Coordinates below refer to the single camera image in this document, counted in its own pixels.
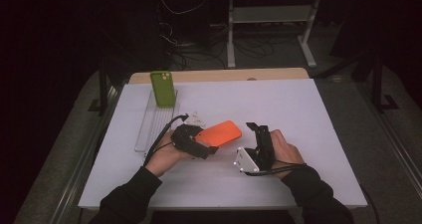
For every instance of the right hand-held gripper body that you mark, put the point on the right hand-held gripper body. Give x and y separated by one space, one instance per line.
263 151

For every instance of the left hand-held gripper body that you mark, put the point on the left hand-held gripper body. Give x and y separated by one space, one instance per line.
185 141

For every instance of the orange phone case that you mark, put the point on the orange phone case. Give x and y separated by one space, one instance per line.
220 132

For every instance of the clear plastic rack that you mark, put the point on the clear plastic rack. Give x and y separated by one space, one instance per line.
154 124

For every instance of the green phone case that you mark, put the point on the green phone case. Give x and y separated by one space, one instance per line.
163 89

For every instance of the person's right hand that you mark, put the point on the person's right hand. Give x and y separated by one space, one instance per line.
287 156

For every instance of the person's left hand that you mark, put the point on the person's left hand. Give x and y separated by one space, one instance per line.
164 156

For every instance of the wooden table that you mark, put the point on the wooden table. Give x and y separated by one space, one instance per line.
215 75

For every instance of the black metal stand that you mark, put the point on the black metal stand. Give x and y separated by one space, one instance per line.
103 84
377 84

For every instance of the aluminium rail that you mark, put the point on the aluminium rail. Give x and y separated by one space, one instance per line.
394 137
86 151

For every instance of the white metal desk frame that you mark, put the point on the white metal desk frame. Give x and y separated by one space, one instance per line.
270 14

